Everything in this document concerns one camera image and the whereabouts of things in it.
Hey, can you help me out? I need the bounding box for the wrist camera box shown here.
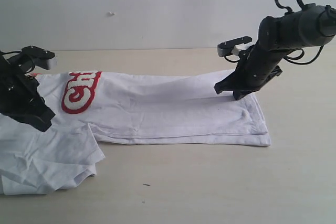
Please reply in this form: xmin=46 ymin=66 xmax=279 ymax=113
xmin=217 ymin=36 xmax=253 ymax=57
xmin=21 ymin=46 xmax=57 ymax=70

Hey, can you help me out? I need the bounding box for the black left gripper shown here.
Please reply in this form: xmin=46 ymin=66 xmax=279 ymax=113
xmin=1 ymin=51 xmax=55 ymax=132

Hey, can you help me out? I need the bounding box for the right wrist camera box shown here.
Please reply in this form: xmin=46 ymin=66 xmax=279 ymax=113
xmin=217 ymin=36 xmax=253 ymax=57

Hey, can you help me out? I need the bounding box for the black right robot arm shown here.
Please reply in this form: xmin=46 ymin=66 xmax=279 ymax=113
xmin=214 ymin=4 xmax=335 ymax=100

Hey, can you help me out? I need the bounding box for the white t-shirt red print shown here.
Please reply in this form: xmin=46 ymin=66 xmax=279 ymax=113
xmin=1 ymin=70 xmax=271 ymax=195

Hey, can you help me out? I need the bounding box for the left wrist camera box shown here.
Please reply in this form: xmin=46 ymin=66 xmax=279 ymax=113
xmin=21 ymin=46 xmax=57 ymax=70

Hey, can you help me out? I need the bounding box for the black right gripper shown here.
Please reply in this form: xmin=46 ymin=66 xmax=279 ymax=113
xmin=214 ymin=44 xmax=285 ymax=100

